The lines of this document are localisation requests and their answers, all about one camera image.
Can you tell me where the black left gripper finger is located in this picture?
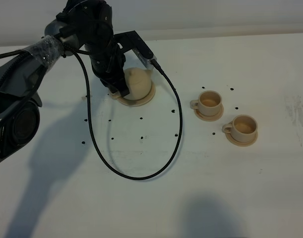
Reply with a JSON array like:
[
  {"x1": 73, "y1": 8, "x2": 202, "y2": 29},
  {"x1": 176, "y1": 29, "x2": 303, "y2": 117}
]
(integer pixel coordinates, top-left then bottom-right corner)
[
  {"x1": 115, "y1": 74, "x2": 129, "y2": 97},
  {"x1": 106, "y1": 83, "x2": 120, "y2": 94}
]

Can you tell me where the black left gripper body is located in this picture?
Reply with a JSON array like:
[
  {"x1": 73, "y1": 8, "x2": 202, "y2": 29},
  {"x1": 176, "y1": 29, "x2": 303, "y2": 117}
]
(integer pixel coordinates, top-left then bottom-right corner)
[{"x1": 85, "y1": 24, "x2": 126, "y2": 87}]

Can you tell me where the beige ceramic teapot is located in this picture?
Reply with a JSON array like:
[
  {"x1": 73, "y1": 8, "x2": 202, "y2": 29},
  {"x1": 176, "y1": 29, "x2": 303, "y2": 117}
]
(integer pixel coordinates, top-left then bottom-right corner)
[{"x1": 110, "y1": 67, "x2": 152, "y2": 101}]

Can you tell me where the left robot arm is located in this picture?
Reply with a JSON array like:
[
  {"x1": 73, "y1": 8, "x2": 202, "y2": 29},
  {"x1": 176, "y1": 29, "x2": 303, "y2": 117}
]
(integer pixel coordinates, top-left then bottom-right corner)
[{"x1": 0, "y1": 0, "x2": 129, "y2": 162}]

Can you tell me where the beige teapot saucer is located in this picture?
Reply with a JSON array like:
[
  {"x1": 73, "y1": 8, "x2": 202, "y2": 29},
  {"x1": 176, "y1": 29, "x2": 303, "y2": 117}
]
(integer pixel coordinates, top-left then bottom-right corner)
[{"x1": 117, "y1": 82, "x2": 156, "y2": 107}]

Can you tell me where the beige far teacup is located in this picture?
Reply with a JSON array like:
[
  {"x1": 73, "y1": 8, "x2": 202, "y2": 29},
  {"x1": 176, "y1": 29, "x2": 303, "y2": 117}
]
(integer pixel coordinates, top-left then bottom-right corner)
[{"x1": 189, "y1": 91, "x2": 222, "y2": 117}]

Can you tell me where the beige teacup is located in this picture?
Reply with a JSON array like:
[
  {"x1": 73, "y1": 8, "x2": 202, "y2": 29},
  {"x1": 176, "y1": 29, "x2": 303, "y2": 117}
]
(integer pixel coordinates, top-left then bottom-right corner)
[
  {"x1": 189, "y1": 91, "x2": 222, "y2": 117},
  {"x1": 222, "y1": 115, "x2": 258, "y2": 133}
]

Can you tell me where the beige far cup saucer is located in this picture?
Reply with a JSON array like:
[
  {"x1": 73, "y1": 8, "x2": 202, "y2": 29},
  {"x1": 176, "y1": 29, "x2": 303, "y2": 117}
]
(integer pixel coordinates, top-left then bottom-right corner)
[{"x1": 193, "y1": 105, "x2": 224, "y2": 121}]

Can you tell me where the beige cup saucer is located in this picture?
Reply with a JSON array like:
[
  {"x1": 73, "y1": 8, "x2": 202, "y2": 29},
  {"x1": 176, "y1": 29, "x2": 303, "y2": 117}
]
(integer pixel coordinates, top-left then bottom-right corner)
[
  {"x1": 193, "y1": 105, "x2": 224, "y2": 121},
  {"x1": 225, "y1": 132, "x2": 258, "y2": 147}
]

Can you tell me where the beige near cup saucer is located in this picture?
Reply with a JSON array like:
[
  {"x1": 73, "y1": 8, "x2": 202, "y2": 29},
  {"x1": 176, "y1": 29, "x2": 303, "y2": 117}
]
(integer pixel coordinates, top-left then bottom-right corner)
[{"x1": 225, "y1": 132, "x2": 258, "y2": 147}]

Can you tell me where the beige near teacup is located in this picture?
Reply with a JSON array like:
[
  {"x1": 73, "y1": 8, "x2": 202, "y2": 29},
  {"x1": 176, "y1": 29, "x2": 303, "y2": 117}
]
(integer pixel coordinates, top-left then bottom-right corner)
[{"x1": 222, "y1": 115, "x2": 258, "y2": 133}]

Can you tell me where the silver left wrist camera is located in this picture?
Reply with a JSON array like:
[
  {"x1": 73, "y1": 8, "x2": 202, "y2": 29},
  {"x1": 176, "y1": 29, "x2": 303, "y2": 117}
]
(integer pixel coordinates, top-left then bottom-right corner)
[{"x1": 115, "y1": 30, "x2": 157, "y2": 70}]

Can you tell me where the black braided camera cable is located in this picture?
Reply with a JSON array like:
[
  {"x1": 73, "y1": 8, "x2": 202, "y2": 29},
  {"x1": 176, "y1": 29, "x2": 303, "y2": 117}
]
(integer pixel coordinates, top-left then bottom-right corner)
[{"x1": 0, "y1": 34, "x2": 183, "y2": 181}]

